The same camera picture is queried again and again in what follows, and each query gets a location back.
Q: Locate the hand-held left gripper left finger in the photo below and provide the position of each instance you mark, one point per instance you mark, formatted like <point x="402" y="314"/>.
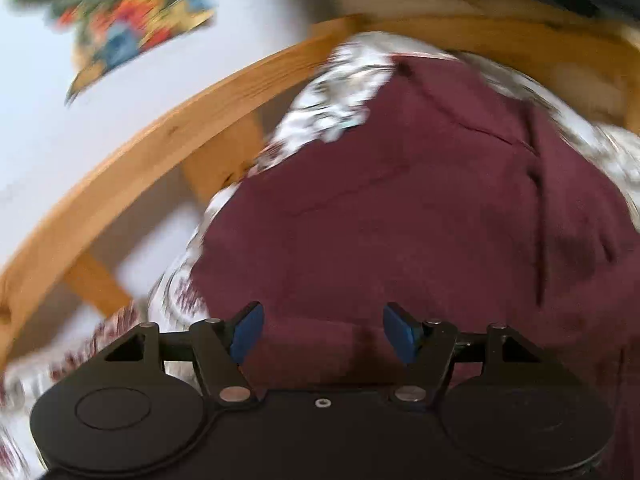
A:
<point x="248" y="334"/>

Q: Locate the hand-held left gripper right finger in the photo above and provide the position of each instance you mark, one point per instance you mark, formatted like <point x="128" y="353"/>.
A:
<point x="399" y="332"/>

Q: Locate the maroon garment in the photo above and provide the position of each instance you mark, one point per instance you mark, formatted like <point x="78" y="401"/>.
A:
<point x="400" y="200"/>

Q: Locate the white floral bedspread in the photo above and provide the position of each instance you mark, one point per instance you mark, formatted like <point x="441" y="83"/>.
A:
<point x="337" y="92"/>

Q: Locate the wooden bed frame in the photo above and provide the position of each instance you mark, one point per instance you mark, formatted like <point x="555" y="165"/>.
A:
<point x="150" y="135"/>

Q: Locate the colourful wall poster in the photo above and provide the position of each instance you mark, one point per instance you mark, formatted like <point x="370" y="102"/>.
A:
<point x="120" y="15"/>

